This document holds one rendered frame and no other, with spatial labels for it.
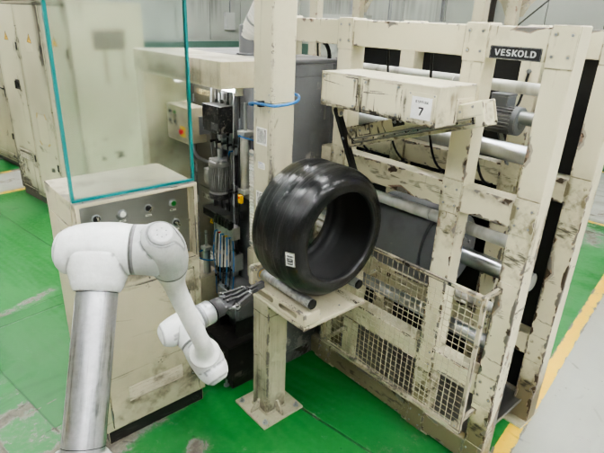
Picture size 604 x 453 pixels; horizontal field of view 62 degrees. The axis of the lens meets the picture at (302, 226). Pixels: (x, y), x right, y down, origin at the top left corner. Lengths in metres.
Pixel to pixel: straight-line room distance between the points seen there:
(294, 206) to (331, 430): 1.38
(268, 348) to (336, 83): 1.33
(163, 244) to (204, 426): 1.72
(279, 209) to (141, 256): 0.75
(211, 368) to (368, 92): 1.20
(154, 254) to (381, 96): 1.13
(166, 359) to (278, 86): 1.45
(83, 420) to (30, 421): 1.78
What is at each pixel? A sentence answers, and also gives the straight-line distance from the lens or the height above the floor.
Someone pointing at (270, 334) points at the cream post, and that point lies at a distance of 2.55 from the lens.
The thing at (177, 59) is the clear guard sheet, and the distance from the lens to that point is 2.26.
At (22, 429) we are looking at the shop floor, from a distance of 3.09.
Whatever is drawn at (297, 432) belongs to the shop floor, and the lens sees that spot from 2.80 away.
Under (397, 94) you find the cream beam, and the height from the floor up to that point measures 1.73.
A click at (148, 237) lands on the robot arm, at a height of 1.48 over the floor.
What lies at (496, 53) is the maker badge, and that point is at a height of 1.89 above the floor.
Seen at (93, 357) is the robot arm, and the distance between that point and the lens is 1.32.
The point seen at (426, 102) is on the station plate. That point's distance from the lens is 1.89.
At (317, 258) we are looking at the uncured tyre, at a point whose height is 0.94.
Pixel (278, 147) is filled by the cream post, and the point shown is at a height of 1.47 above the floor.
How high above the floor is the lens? 1.98
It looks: 23 degrees down
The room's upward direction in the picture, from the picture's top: 2 degrees clockwise
